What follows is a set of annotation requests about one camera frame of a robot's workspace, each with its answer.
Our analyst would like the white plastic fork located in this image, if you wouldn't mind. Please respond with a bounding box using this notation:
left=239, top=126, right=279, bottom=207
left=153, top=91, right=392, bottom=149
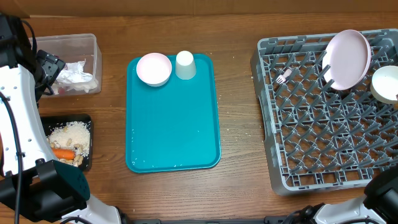
left=275, top=68, right=292, bottom=84

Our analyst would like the white round plate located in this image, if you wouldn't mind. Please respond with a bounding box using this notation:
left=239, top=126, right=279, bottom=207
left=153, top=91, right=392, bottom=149
left=322, top=29, right=371, bottom=90

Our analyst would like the small white tissue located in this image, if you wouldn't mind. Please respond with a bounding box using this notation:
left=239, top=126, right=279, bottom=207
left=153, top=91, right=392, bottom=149
left=52, top=75, right=101, bottom=94

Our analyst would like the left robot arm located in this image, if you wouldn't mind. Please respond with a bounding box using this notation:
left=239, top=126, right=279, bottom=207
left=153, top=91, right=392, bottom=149
left=1, top=14, right=129, bottom=223

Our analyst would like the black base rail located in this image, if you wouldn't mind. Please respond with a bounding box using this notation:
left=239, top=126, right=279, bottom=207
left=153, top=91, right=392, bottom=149
left=129, top=216, right=293, bottom=224

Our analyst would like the large white tissue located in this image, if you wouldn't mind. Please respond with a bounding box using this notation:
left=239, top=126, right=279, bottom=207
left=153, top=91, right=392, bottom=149
left=57, top=60, right=93, bottom=83

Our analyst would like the white paper cup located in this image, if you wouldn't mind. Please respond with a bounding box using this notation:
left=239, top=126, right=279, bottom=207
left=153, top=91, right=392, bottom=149
left=175, top=50, right=197, bottom=80

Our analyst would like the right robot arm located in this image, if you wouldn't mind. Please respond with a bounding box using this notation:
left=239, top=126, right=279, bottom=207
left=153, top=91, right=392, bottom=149
left=284, top=166, right=397, bottom=224

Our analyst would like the grey dishwasher rack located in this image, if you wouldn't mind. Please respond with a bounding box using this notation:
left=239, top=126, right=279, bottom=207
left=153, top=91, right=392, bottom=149
left=251, top=29, right=397, bottom=195

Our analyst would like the teal serving tray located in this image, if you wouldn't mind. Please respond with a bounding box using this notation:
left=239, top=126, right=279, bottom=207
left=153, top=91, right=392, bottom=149
left=125, top=54, right=221, bottom=174

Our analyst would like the rice and peanut pile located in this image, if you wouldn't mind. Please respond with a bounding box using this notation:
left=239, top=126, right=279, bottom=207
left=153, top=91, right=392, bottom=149
left=47, top=121, right=91, bottom=167

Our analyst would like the clear plastic bin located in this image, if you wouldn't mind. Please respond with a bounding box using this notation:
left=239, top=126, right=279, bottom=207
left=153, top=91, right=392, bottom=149
left=36, top=34, right=102, bottom=96

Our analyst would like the pink bowl with peanuts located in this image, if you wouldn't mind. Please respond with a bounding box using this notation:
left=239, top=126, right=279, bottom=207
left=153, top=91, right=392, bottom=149
left=136, top=53, right=172, bottom=87

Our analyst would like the white bowl with rice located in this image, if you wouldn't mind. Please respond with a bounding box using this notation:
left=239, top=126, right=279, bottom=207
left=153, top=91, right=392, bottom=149
left=371, top=65, right=397, bottom=104

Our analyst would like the black plastic tray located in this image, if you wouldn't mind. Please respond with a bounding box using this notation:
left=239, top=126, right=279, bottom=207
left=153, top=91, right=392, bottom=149
left=41, top=114, right=93, bottom=172

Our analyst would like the orange carrot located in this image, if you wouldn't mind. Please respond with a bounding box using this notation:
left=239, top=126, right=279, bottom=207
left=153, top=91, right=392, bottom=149
left=52, top=148, right=75, bottom=160

